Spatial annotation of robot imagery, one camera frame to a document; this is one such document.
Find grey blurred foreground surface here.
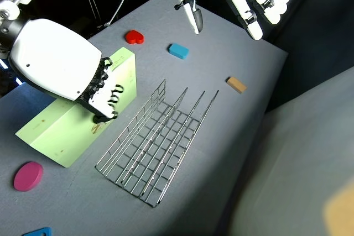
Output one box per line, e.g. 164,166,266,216
215,66,354,236

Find blue rounded block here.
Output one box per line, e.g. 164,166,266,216
168,43,190,60

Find grey table cloth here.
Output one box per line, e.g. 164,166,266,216
0,0,289,236

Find tan wooden block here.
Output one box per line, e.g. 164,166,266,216
226,76,247,95

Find red heart block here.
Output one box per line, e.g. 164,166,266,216
124,29,145,45

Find wire dish rack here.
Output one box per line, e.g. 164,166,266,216
94,79,220,208

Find white cable with plug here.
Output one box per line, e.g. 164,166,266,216
97,0,127,29

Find pink round disc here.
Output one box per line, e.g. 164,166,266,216
13,161,44,192

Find blue block with hole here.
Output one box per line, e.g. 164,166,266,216
22,227,53,236

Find light green book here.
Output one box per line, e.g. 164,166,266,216
15,46,138,169

